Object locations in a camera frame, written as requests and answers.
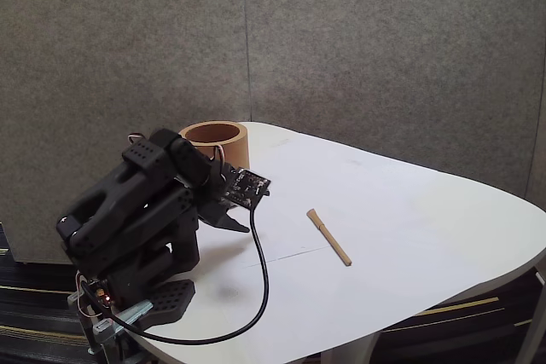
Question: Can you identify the tan paper pen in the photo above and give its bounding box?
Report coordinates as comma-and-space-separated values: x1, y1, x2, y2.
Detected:
305, 208, 353, 268

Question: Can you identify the brown cork pen holder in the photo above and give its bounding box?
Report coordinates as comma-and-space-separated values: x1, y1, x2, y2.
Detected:
177, 120, 251, 169

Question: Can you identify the grey metal table clamp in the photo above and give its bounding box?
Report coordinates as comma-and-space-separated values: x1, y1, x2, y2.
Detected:
87, 300, 154, 364

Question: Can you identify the white table leg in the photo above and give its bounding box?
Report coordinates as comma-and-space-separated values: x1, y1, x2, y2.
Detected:
319, 328, 381, 364
514, 252, 546, 364

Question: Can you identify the bare camera circuit board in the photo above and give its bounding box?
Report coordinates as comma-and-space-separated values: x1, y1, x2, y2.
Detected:
224, 166, 273, 211

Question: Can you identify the black camera cable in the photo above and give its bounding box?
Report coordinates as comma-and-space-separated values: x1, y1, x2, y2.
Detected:
80, 205, 270, 346

